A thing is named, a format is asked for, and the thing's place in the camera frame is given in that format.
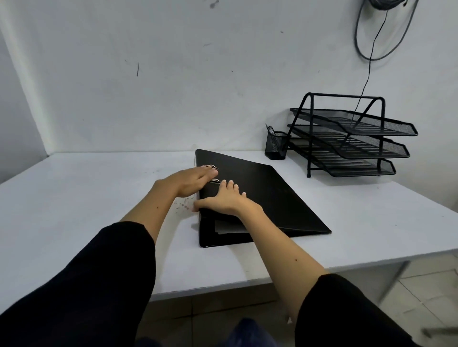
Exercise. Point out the person's left hand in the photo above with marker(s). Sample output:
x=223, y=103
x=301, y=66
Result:
x=186, y=182

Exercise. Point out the person's right hand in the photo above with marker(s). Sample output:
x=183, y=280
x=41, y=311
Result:
x=227, y=202

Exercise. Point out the person's right little finger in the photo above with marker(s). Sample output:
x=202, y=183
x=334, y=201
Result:
x=242, y=196

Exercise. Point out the person's right middle finger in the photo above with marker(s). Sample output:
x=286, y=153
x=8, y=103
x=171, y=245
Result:
x=229, y=187

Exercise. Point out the person's left fingers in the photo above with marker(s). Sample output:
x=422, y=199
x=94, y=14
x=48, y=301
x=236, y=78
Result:
x=207, y=174

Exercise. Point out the person's right thumb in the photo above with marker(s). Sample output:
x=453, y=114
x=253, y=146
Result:
x=203, y=206

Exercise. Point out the person's right forearm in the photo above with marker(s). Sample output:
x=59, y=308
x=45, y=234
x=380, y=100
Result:
x=293, y=264

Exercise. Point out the person's left forearm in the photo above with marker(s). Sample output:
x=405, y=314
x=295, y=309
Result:
x=89, y=271

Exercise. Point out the black mesh pen holder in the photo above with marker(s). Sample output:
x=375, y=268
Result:
x=276, y=146

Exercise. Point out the black three-tier mesh tray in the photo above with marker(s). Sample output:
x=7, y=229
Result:
x=352, y=143

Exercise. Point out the person's blue jeans leg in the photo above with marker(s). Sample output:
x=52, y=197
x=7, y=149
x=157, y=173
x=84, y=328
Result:
x=250, y=334

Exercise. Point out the grey metal table leg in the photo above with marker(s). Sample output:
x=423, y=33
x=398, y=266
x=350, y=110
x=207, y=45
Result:
x=393, y=282

